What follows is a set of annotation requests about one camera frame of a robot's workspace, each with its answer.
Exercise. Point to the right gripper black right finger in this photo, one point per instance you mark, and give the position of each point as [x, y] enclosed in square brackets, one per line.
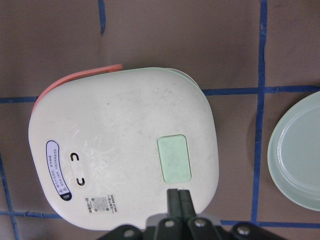
[186, 205]

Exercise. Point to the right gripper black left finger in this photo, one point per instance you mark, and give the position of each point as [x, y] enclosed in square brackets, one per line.
[173, 203]

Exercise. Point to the near green plate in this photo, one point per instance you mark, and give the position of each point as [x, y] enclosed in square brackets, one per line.
[293, 153]

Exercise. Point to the white rice cooker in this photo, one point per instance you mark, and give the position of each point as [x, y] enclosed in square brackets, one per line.
[107, 145]

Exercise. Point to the brown paper table mat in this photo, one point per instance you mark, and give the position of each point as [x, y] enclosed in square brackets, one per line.
[254, 59]

